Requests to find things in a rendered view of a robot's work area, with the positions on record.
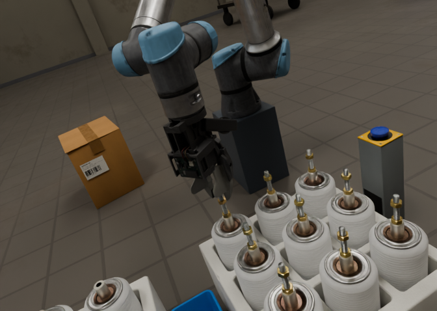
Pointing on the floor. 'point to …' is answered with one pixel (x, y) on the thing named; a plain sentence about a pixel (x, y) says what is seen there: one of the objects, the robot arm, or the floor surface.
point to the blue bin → (200, 303)
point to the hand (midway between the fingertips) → (220, 191)
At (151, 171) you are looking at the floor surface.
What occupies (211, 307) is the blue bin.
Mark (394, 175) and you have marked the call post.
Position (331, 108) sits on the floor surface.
